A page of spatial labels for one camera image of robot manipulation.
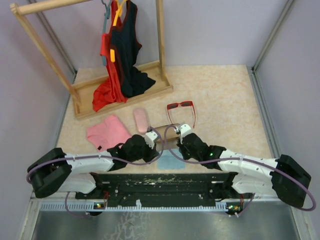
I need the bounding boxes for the small blue cloth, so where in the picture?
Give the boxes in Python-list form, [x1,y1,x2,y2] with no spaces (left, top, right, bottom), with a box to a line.
[157,155,186,170]

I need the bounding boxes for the brown glasses case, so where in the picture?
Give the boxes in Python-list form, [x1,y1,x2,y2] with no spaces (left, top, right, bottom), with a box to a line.
[154,125,180,143]

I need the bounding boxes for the red sunglasses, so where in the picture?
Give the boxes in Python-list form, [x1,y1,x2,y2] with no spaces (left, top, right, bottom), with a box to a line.
[166,100,196,129]

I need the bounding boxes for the pink shirt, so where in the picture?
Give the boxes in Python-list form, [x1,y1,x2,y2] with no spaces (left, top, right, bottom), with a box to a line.
[86,114,132,152]

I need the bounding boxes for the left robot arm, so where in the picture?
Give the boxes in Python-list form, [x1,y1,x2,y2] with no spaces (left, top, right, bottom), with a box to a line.
[26,131,161,199]

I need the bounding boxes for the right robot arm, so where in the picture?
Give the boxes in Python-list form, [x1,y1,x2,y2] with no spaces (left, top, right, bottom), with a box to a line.
[177,133,311,209]

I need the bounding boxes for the red tank top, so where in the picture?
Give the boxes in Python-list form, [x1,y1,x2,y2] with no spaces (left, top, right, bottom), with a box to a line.
[92,0,128,113]

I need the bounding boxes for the wooden clothes rack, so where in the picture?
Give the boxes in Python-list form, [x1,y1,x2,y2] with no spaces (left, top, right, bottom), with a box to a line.
[10,0,174,120]

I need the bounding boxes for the black tank top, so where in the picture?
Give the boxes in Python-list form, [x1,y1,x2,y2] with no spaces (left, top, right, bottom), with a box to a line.
[110,0,156,98]

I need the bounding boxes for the grey-blue hanger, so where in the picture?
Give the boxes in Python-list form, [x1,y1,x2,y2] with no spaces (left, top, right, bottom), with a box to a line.
[100,0,112,67]

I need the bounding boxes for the yellow hanger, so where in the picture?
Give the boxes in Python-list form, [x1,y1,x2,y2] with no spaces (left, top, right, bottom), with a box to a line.
[109,0,127,63]

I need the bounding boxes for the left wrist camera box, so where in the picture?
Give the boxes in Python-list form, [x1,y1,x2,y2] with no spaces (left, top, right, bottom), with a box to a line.
[143,127,160,149]

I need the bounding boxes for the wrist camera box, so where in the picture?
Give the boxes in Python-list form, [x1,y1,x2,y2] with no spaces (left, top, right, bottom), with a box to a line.
[143,127,160,149]
[174,123,193,139]

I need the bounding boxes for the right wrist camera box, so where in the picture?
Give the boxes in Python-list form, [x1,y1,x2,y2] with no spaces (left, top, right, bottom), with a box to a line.
[174,123,193,139]

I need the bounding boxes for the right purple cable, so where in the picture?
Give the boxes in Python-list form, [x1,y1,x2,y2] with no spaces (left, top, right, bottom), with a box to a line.
[163,124,316,212]

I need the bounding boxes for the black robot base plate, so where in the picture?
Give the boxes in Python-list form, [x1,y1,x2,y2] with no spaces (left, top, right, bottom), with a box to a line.
[75,173,252,208]

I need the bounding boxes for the white cable duct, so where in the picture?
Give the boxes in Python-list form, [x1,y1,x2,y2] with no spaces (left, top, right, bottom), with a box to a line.
[39,199,248,212]

